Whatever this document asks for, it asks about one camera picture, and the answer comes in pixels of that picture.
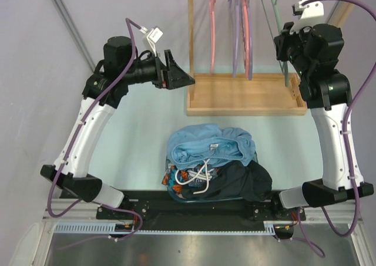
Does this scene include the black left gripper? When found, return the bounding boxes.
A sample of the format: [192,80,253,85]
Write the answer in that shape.
[122,50,194,90]

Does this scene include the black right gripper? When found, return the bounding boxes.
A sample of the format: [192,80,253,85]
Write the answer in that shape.
[275,19,313,78]

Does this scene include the sage green hanger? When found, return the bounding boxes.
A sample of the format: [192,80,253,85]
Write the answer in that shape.
[261,0,290,87]

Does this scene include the light blue shorts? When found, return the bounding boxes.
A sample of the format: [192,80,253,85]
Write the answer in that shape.
[167,123,256,170]

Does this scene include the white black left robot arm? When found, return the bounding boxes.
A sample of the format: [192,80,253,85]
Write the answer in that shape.
[40,36,195,219]

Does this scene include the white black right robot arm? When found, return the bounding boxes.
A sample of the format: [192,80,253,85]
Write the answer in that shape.
[271,22,374,220]

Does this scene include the salmon pink hanger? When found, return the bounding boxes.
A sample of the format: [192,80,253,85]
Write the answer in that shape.
[240,0,249,78]

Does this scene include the purple hanger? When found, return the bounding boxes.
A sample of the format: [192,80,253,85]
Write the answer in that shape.
[227,0,241,78]

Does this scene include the pink hanger left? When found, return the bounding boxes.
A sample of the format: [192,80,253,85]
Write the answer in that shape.
[209,0,216,73]

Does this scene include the blue patterned shorts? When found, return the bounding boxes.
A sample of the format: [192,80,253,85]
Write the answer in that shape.
[162,161,220,198]

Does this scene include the dark navy shorts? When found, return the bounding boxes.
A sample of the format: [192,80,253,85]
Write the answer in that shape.
[181,160,273,201]

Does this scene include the wooden clothes rack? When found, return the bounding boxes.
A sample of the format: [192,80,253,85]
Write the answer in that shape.
[186,0,368,117]

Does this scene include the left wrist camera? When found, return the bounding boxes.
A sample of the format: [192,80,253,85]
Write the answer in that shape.
[140,26,163,56]

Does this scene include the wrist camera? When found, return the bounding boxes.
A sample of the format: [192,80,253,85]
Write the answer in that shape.
[140,26,163,56]
[290,0,324,35]

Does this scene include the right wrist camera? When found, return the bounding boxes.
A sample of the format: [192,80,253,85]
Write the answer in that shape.
[290,0,324,35]

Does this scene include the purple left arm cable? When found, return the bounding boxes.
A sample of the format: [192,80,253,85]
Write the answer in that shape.
[46,18,153,249]

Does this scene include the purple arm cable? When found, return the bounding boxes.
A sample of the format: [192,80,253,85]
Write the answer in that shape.
[46,18,153,249]
[290,0,376,260]

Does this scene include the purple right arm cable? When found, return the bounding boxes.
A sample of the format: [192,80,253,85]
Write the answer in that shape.
[290,0,376,260]

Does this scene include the aluminium corner frame post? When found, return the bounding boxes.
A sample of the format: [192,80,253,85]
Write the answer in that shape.
[51,0,96,72]

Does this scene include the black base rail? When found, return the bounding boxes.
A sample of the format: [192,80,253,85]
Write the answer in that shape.
[96,189,306,231]

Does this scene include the white cable duct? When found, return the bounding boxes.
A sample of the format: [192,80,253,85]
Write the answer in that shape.
[54,221,278,236]

